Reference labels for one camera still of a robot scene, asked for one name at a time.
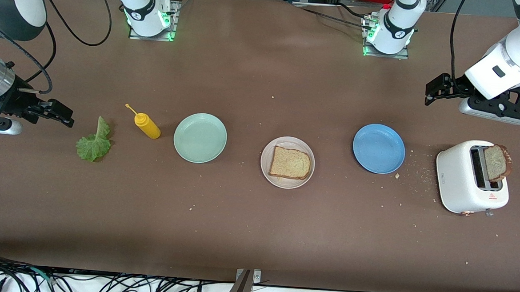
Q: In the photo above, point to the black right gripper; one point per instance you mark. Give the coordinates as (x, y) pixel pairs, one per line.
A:
(17, 99)

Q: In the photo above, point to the dark metal post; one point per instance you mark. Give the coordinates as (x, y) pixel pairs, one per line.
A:
(239, 291)

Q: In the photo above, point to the white toaster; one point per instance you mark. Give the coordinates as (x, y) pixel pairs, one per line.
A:
(456, 183)

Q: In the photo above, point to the beige plate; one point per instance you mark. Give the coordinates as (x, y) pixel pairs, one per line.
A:
(265, 164)

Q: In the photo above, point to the brown bread slice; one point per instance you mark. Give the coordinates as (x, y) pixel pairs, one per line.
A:
(290, 163)
(497, 163)

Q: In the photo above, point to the mint green plate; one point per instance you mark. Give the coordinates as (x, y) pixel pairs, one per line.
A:
(200, 138)

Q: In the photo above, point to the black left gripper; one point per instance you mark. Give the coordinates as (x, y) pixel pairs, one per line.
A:
(458, 85)

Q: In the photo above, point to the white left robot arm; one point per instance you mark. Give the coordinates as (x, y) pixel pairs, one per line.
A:
(513, 61)

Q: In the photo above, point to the blue plate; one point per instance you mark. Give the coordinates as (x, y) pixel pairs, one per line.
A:
(379, 148)

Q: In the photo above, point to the green lettuce leaf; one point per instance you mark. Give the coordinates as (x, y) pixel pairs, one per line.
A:
(93, 146)

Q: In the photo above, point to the silver table edge bracket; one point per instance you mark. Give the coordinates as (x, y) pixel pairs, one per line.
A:
(256, 276)

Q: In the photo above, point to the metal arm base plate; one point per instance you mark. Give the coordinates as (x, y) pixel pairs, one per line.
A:
(385, 55)
(152, 37)

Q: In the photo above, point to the yellow squeeze bottle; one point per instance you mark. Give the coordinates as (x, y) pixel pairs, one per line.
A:
(147, 126)

